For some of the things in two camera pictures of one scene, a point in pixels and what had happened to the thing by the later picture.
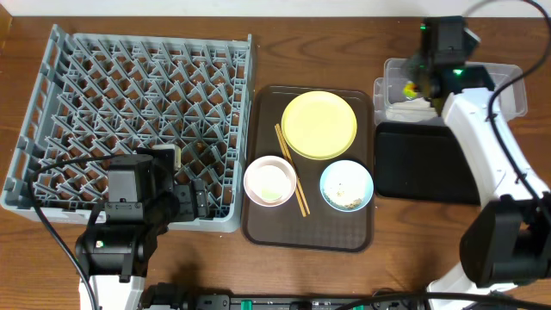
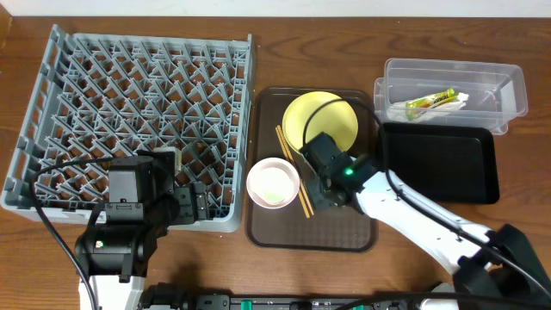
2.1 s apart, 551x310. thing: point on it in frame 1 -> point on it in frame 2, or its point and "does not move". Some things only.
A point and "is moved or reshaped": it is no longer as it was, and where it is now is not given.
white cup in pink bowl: [272, 183] does not move
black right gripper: [411, 66] -> [318, 201]
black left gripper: [199, 200] does not move
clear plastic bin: [392, 105] does not move
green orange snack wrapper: [410, 89] is moved or reshaped
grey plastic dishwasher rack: [99, 96] does not move
